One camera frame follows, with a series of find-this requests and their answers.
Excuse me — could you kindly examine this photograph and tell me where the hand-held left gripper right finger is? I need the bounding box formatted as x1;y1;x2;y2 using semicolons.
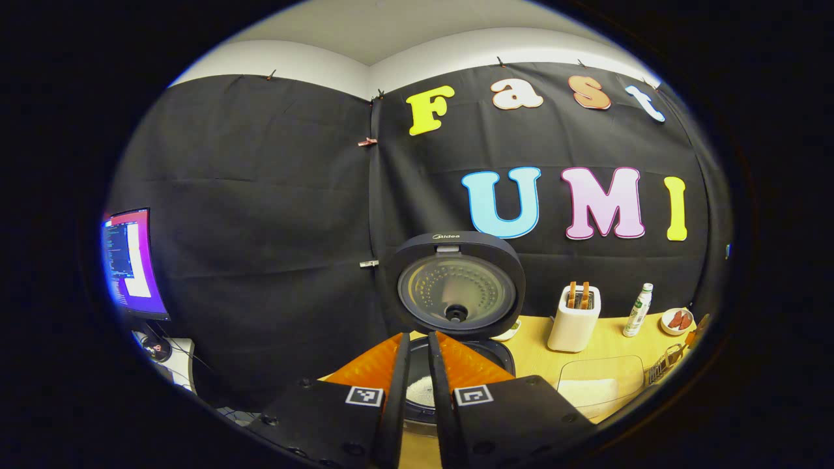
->
427;331;597;469

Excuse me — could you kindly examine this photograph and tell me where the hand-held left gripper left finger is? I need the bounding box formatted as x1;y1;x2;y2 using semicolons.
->
251;332;411;469

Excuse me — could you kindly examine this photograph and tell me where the white rice heap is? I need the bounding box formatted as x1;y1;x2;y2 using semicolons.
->
407;377;436;408

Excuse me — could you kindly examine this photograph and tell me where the black silver rice cooker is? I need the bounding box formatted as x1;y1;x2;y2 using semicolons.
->
384;231;527;438

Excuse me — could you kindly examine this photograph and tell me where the white divided grain dish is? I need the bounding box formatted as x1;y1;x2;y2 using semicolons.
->
490;318;522;343

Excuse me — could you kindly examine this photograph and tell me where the white toaster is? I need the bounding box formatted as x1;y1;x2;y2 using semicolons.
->
547;285;602;353

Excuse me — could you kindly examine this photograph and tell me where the clear plastic container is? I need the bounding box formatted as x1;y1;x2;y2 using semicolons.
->
556;355;646;419

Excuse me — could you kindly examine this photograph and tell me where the white bottle green label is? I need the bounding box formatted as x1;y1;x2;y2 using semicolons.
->
622;283;654;338

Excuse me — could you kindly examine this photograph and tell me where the white round plate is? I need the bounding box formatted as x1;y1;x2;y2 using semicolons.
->
660;307;695;336

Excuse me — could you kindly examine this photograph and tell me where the black monitor stand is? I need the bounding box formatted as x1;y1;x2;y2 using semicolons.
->
140;320;173;362

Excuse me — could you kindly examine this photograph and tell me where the black backdrop cloth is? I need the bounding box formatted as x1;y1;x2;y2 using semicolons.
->
108;62;734;418

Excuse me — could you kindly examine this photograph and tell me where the computer monitor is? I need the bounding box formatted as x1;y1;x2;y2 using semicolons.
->
101;207;171;321

